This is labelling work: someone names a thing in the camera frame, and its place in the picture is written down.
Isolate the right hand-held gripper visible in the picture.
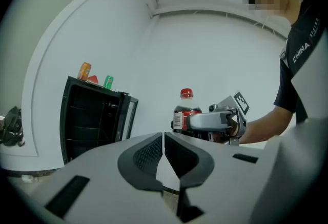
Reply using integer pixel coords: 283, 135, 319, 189
186, 91, 251, 146

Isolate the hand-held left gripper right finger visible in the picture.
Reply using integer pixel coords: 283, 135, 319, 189
163, 132, 269, 224

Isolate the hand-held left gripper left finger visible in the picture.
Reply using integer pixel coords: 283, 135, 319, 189
28, 132, 165, 224

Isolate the cola bottle red cap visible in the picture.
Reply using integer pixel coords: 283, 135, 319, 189
172, 88, 203, 136

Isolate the black mini fridge cabinet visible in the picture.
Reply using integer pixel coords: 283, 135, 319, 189
60, 76, 139, 165

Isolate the green bottle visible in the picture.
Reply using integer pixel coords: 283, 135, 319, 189
103, 75, 114, 90

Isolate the person's right forearm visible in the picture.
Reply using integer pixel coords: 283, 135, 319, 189
238, 105, 295, 145

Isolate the person's right hand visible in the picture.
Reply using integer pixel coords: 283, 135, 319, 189
212, 119, 239, 143

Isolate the person's black t-shirt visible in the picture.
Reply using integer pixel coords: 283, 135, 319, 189
273, 0, 328, 124

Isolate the black backpack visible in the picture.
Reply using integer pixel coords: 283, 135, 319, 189
0, 106, 26, 147

